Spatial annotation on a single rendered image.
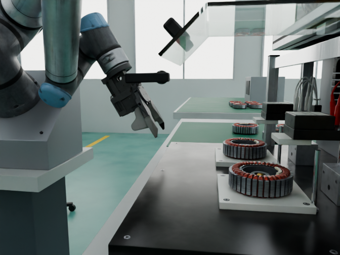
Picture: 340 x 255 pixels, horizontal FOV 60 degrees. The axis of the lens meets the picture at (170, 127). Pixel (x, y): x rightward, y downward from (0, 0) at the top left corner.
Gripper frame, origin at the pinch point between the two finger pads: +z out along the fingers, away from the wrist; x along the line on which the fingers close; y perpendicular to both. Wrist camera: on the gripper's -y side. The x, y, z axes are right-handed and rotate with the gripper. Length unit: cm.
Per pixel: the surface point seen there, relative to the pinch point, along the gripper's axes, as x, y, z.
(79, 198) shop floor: -144, 122, 26
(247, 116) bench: -133, -29, 30
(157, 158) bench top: -5.8, 6.7, 7.1
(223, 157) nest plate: 3.3, -11.1, 13.5
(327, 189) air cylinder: 23.8, -26.3, 22.3
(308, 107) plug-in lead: 1.8, -35.3, 12.4
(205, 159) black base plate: 1.5, -6.5, 12.2
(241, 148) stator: 4.7, -16.2, 13.2
